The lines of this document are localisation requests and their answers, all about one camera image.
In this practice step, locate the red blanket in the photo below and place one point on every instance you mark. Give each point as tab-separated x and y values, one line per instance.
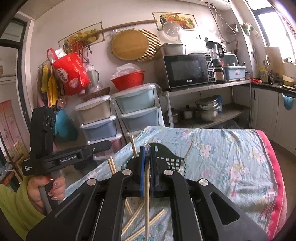
275	185

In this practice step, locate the red printed plastic bag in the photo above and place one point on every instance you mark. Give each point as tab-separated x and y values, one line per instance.
71	71

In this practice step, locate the green wall holder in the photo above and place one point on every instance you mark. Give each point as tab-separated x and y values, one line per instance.
247	27

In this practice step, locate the light blue drawer tower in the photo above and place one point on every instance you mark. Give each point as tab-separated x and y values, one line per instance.
134	102

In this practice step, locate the person's left hand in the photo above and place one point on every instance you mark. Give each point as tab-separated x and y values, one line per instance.
33	190

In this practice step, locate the blender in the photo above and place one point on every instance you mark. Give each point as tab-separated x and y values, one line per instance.
217	69

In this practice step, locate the stainless steel shelf table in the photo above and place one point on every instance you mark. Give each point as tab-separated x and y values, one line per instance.
208	84

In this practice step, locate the person's left forearm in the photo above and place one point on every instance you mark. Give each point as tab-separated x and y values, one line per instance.
13	208

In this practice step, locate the white water heater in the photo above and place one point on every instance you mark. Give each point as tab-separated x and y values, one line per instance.
219	2

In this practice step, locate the white kitchen cabinets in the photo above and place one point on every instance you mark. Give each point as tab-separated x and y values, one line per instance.
266	111

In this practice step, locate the round ribbed bamboo mat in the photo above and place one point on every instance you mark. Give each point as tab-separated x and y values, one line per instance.
153	49

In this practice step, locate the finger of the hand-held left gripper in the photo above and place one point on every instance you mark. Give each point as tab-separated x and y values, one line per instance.
99	147

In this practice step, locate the green plastic utensil holder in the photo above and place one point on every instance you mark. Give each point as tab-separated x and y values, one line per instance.
161	150

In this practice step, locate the window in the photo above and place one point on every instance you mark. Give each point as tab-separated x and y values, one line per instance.
277	30

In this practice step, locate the plastic-wrapped chopstick pair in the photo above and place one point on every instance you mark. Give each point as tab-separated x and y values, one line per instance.
147	215

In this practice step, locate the wooden rolling pin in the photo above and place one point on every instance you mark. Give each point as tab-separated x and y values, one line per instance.
150	21

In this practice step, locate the red packet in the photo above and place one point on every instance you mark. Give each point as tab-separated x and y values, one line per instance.
255	81

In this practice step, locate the large steel pot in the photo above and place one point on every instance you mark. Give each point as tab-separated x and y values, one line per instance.
208	111

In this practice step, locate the black microwave oven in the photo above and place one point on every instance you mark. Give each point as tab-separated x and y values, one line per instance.
185	69

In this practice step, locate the light blue cartoon print blanket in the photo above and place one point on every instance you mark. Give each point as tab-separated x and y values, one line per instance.
219	162

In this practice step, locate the hanging metal strainer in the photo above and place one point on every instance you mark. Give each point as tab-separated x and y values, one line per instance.
232	27

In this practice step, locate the red plastic basin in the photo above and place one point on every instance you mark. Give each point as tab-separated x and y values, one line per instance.
129	81

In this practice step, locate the round bamboo tray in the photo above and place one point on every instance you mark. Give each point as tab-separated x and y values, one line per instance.
129	45

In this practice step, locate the pale cutting board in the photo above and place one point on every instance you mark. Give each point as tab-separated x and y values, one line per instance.
274	58

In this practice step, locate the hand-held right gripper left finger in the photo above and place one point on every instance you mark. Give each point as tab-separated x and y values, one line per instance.
142	176

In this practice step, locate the black kitchen countertop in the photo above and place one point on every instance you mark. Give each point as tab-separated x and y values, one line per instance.
268	85

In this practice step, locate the small steel pot with lid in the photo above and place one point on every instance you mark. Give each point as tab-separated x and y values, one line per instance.
187	113

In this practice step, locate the yellow hanging bags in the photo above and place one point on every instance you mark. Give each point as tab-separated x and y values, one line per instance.
52	88

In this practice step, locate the fruit wall poster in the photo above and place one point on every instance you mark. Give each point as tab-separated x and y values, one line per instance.
87	34
180	19

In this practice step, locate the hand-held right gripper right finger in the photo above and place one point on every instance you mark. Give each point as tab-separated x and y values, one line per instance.
153	176

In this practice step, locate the light blue lidded box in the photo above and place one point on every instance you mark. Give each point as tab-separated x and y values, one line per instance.
234	74

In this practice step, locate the blue canister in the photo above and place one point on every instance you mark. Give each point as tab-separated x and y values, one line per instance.
220	104

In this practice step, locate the blue fabric bag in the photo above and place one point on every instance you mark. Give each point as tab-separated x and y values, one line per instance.
64	127

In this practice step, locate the crumpled clear plastic bag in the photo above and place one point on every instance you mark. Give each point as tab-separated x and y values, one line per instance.
126	69

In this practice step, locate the pink printed door curtain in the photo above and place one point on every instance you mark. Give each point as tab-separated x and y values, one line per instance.
9	129

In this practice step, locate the clear plastic dome cover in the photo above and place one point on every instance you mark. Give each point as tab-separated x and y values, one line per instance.
172	29

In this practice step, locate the wicker basket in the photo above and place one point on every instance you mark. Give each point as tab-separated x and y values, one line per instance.
97	93

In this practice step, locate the blue hanging bin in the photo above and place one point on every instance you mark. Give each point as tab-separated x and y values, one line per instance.
288	103

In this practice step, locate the grey plastic cup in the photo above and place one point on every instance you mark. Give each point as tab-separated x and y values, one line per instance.
93	77

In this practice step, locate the group of bamboo chopsticks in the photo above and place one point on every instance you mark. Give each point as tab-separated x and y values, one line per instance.
133	146

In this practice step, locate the pastel multicolour drawer tower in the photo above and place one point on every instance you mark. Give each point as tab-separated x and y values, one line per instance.
94	113

